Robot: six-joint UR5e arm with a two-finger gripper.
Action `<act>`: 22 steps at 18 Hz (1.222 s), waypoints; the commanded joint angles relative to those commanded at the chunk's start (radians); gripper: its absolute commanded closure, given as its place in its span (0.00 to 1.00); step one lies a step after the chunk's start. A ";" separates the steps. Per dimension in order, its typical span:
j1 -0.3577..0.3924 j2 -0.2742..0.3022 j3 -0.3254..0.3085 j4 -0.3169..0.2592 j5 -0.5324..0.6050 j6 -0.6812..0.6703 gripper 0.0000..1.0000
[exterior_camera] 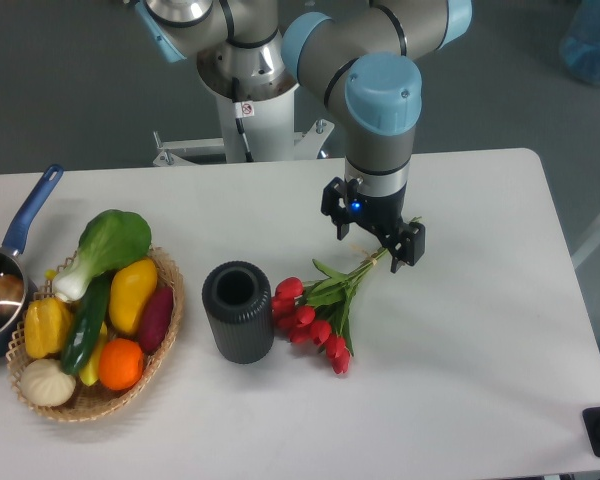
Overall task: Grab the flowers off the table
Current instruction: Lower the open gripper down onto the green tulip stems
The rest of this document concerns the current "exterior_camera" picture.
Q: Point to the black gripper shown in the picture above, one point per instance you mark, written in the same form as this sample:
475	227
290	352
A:
344	204

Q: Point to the red tulip bouquet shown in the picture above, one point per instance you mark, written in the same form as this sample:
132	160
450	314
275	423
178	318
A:
318	311

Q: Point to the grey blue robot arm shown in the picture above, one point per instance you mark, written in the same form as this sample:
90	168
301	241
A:
363	70

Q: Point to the dark grey ribbed vase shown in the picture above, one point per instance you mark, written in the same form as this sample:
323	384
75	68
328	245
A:
237	298

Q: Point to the purple sweet potato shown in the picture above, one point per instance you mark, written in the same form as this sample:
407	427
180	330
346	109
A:
155	319

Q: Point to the yellow mango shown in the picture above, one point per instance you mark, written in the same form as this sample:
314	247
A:
131	289

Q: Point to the green bok choy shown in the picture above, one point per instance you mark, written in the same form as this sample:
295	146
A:
112	240

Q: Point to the blue plastic bag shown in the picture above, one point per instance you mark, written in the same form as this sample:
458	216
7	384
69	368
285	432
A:
580	47

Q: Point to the orange fruit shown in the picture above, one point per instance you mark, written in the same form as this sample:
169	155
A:
121	364

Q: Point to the green cucumber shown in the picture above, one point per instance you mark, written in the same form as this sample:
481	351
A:
85	330

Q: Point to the yellow banana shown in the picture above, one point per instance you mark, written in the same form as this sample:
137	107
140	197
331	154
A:
89	373

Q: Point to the woven wicker basket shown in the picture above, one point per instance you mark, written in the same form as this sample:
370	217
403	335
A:
88	403

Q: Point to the yellow bell pepper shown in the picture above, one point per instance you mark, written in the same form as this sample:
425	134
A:
46	326

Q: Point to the white steamed bun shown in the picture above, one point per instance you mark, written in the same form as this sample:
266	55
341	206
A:
44	383

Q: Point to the blue saucepan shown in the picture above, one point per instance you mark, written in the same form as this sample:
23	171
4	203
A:
14	243

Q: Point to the brown bread in pan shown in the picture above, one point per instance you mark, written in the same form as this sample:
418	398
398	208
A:
11	293

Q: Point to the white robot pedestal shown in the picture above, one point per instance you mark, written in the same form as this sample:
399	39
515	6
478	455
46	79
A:
260	131

